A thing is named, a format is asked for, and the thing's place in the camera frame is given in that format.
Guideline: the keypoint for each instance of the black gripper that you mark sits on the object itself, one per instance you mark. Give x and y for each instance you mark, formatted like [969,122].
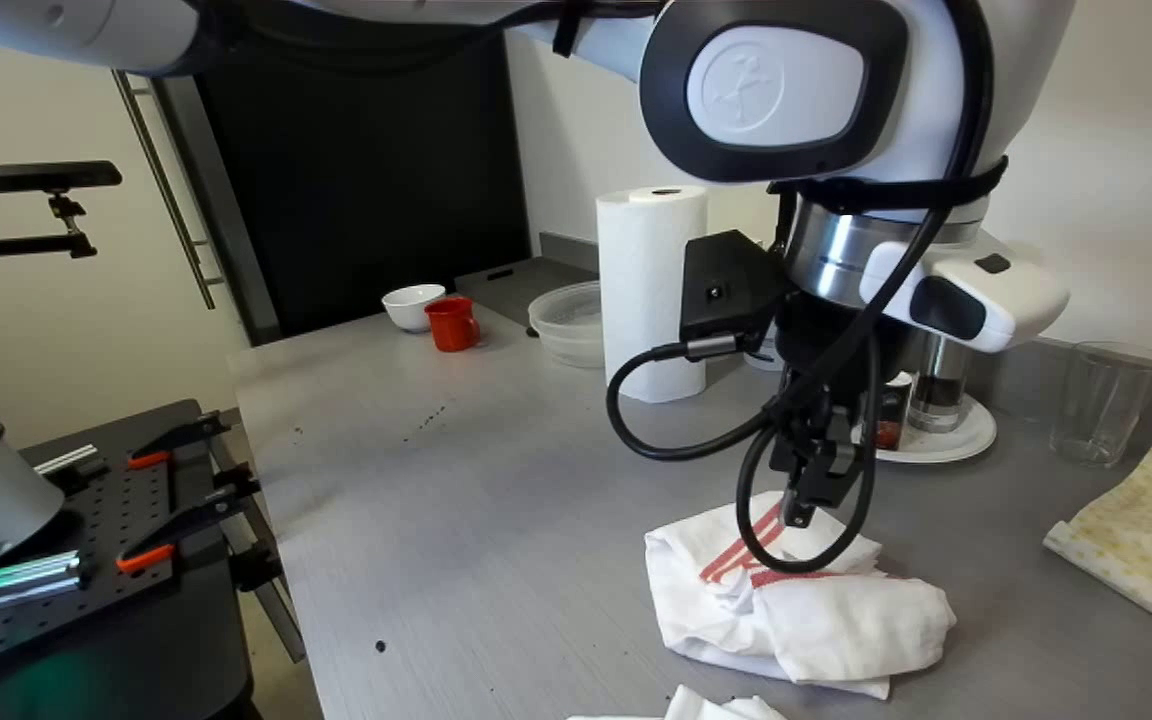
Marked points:
[822,387]

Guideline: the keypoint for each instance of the white towel with red stripes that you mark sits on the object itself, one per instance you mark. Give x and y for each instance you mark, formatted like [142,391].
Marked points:
[845,630]

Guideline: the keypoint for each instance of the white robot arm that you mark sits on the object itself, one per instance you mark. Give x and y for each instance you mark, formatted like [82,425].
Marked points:
[878,113]

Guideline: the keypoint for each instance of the white paper towel roll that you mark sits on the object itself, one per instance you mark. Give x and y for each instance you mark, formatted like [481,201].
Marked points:
[643,265]

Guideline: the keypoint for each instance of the white plate with items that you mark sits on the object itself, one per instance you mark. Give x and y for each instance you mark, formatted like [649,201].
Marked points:
[930,421]

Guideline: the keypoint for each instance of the clear plastic container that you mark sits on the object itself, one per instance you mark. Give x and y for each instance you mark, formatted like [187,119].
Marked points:
[568,320]

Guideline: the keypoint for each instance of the clear drinking glass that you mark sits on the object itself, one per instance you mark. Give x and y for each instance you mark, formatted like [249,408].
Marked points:
[1106,400]

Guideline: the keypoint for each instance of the red plastic cup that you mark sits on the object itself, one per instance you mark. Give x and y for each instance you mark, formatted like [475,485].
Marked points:
[454,326]

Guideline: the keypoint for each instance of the white ceramic bowl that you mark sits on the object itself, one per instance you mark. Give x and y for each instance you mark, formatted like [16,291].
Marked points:
[408,306]

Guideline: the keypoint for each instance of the orange black clamp near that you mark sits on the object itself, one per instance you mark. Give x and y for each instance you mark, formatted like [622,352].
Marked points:
[163,543]

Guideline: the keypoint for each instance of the orange black clamp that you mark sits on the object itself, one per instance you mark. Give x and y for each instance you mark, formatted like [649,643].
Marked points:
[177,438]
[163,543]

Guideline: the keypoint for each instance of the black refrigerator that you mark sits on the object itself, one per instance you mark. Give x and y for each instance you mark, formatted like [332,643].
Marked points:
[329,187]

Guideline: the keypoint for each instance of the orange black clamp far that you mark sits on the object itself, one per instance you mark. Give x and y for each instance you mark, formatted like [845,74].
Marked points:
[177,438]

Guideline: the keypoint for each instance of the black optical breadboard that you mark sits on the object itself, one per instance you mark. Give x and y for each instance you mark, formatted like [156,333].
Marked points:
[130,624]

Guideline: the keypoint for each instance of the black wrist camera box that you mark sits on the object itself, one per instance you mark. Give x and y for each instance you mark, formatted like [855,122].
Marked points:
[728,291]

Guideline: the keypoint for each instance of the black camera on stand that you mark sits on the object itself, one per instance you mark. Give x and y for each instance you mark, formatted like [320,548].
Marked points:
[57,176]

